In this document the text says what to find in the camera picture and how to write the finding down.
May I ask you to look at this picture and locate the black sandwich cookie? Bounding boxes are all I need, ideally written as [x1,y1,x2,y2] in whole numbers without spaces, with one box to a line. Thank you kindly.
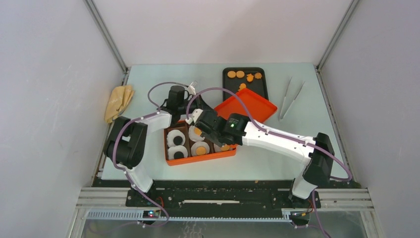
[173,135,185,146]
[173,151,185,159]

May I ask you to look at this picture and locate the orange box lid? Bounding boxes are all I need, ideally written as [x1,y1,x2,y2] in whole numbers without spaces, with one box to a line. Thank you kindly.
[214,89,277,123]

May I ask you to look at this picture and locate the orange cookie box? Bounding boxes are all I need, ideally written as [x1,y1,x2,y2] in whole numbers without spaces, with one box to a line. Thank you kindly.
[163,121,236,166]

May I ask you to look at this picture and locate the metal tongs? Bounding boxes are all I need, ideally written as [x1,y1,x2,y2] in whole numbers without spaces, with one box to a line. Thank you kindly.
[278,77,306,121]

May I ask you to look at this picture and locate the black cookie tray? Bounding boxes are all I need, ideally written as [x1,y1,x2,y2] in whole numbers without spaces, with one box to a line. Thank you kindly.
[222,67,269,100]

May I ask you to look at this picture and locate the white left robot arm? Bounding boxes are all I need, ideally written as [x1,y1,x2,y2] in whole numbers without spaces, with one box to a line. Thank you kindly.
[103,85,213,207]

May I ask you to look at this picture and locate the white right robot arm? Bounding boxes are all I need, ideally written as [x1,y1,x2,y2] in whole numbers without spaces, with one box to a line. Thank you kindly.
[187,109,334,207]

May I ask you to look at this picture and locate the white paper cup liner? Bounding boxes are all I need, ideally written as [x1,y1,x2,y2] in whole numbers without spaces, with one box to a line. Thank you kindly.
[166,129,186,147]
[213,144,233,153]
[191,141,210,157]
[188,125,205,142]
[167,145,188,160]

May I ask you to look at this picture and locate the star orange cookie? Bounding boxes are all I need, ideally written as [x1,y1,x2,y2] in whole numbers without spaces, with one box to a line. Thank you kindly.
[238,83,247,91]

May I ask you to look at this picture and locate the yellow cloth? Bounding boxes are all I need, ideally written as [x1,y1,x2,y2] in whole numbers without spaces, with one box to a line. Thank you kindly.
[104,85,135,123]

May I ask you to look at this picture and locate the small flower orange cookie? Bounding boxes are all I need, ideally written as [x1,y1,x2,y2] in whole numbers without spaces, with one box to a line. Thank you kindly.
[254,72,262,79]

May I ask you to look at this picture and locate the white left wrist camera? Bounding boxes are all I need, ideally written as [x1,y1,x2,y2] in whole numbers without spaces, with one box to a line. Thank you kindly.
[187,81,198,95]

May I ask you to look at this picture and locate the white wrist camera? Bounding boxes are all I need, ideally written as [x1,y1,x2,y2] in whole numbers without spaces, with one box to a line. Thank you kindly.
[185,109,203,125]
[187,81,198,95]

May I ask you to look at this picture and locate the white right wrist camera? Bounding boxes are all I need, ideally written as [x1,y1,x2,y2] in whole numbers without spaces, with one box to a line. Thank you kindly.
[185,109,203,125]

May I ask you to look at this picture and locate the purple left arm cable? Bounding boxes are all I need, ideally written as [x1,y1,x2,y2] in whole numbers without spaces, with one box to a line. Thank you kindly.
[111,82,198,229]

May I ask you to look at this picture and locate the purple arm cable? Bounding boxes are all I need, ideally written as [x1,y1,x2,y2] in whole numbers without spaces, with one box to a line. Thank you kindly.
[111,82,198,229]
[185,87,354,238]

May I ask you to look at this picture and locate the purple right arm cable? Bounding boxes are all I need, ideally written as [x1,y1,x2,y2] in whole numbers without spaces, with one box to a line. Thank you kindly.
[185,87,354,238]

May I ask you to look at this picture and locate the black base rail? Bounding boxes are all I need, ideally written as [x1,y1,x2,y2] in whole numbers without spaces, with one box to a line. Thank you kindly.
[125,180,321,219]

